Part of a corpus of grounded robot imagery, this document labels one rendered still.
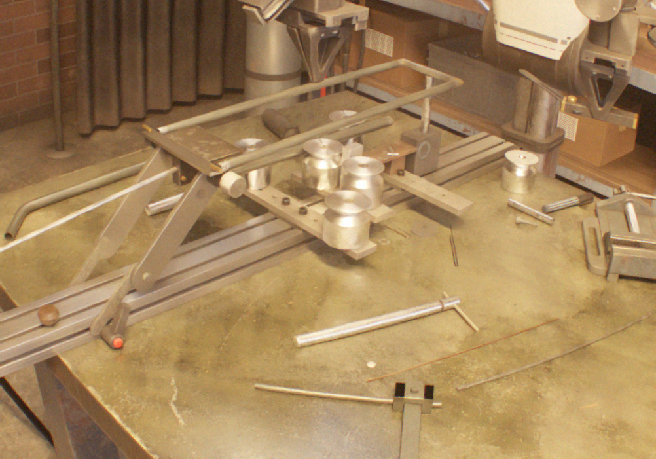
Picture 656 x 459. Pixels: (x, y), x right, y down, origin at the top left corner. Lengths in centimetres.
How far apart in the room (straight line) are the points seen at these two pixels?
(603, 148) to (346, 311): 160
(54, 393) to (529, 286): 64
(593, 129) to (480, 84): 43
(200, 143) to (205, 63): 294
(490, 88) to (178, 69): 164
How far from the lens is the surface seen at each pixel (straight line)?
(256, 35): 285
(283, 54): 286
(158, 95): 364
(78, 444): 118
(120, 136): 355
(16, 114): 376
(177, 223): 80
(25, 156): 346
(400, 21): 271
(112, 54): 340
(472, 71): 258
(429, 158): 110
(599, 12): 87
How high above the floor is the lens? 138
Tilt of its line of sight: 26 degrees down
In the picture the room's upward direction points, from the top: 4 degrees clockwise
